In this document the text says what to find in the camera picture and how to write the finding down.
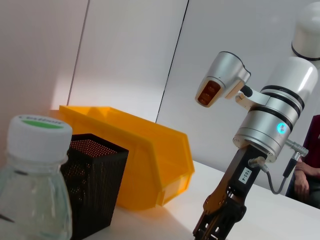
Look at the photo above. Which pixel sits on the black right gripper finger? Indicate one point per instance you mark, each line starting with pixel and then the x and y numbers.
pixel 232 220
pixel 207 220

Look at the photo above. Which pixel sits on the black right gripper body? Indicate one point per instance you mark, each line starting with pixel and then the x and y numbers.
pixel 237 182

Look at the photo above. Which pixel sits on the clear green-label water bottle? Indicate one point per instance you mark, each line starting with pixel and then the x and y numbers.
pixel 32 200

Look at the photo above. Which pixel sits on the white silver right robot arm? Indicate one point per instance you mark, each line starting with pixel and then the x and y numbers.
pixel 282 100

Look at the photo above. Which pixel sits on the black mesh pen holder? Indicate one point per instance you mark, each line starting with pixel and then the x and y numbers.
pixel 95 187

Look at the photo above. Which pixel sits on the yellow plastic storage bin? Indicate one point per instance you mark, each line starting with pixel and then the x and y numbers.
pixel 155 160

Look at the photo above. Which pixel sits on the person in red shirt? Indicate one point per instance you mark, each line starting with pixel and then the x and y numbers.
pixel 312 140

